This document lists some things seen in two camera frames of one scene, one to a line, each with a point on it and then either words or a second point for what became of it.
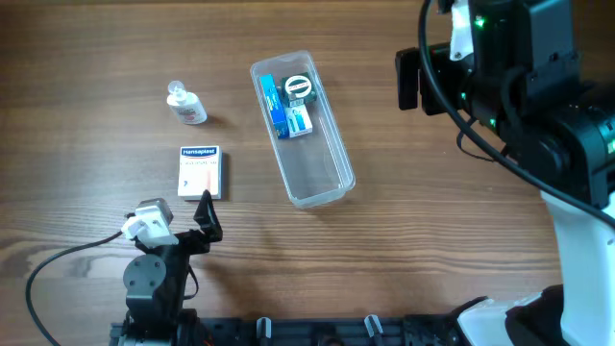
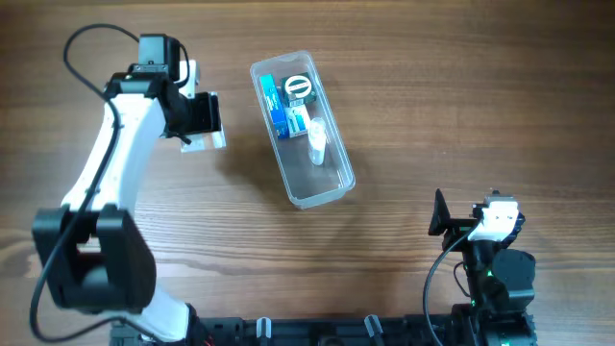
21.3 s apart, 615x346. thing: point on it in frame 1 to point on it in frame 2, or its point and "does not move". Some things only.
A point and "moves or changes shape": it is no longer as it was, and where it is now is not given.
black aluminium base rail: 373,330 does not move
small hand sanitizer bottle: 186,105 moves or changes shape
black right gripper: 430,83 to 461,226
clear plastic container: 305,129 does not move
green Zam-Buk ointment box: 297,86 does not move
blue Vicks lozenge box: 276,107 does not move
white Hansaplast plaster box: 201,168 to 209,142
